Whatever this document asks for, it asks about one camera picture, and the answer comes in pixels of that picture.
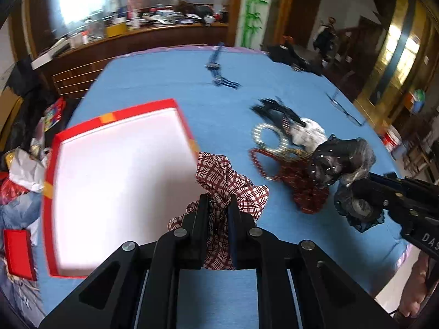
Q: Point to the red polka dot scrunchie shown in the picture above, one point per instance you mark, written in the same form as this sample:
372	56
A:
308	196

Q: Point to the red white plaid scrunchie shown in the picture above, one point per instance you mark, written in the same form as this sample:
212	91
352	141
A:
218	224

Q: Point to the dark framed eyeglasses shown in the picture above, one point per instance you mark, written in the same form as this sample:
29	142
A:
337	101

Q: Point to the red gift box lid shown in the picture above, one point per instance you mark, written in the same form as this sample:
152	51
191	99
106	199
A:
118	177

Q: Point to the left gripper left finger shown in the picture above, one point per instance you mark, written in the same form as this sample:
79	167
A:
137	286

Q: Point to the black bag on bed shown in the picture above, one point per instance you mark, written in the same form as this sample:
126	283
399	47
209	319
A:
286	55

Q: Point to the dark wooden door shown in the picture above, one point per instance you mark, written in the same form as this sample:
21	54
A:
302	17

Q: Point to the white black-dotted scrunchie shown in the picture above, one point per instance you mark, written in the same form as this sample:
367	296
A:
309	136

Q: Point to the grey black organza scrunchie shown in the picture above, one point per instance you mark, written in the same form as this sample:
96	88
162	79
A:
345	162

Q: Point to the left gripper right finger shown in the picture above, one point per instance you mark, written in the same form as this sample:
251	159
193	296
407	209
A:
299	285

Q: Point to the bamboo wall painting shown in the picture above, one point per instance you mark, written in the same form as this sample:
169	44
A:
251	22

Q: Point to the black hair claw clip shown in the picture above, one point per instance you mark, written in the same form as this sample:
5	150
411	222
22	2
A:
276	113

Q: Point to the white red paint bucket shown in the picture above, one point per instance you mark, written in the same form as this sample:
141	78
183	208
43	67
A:
391	139

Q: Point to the blue bed cover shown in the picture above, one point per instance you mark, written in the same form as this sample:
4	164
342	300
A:
221	122

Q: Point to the small red box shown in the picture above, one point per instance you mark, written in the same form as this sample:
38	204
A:
18	253

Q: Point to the person's right hand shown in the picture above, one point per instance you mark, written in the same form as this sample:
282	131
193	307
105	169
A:
419	286

